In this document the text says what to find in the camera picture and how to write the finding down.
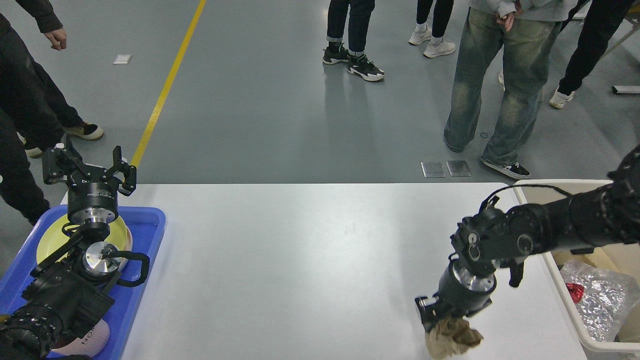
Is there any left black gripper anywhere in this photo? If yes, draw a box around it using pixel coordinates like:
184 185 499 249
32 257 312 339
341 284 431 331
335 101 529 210
42 135 137 224

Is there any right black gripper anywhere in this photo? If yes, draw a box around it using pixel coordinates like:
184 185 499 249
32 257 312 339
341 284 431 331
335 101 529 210
414 260 498 332

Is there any brown paper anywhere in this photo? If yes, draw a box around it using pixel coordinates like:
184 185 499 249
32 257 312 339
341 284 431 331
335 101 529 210
425 317 483 360

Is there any yellow plate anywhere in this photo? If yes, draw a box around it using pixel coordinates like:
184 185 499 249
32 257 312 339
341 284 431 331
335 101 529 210
36 214 126 264

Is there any crushed red can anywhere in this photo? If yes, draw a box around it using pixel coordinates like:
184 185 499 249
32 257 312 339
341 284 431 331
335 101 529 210
565 282 585 305

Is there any pink mug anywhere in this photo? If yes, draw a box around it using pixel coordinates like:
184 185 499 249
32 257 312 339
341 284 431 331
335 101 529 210
52 319 110 357

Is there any foil sheet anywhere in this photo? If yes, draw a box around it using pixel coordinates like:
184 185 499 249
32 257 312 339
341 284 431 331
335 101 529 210
560 259 640 342

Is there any brown paper bag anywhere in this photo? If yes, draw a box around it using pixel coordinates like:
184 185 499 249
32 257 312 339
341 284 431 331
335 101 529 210
546 244 639 353

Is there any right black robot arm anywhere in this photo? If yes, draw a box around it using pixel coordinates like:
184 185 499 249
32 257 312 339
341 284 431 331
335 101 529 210
414 147 640 333

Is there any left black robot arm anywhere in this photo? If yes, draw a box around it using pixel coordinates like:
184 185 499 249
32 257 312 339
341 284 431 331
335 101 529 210
1 136 150 360

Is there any person in dark jacket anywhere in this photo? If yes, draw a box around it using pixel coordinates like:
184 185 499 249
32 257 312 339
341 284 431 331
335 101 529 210
0 0 68 227

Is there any person in black left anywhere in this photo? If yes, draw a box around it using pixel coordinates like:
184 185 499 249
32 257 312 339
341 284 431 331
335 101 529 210
0 12 105 159

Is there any metal floor plate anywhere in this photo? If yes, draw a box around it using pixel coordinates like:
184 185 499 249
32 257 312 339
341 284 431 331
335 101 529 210
446 160 472 177
420 161 446 179

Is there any beige plastic bin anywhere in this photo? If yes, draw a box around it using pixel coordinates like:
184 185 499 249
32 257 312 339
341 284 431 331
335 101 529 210
514 178 640 360

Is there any person in white sneakers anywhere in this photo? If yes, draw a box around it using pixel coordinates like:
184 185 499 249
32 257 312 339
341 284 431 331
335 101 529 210
408 0 456 59

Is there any person in black sneakers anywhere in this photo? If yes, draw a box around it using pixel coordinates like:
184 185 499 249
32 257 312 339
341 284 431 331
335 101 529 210
322 0 386 82

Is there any person in black pants right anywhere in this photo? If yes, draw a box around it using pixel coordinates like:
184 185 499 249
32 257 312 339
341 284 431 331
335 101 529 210
549 0 639 109

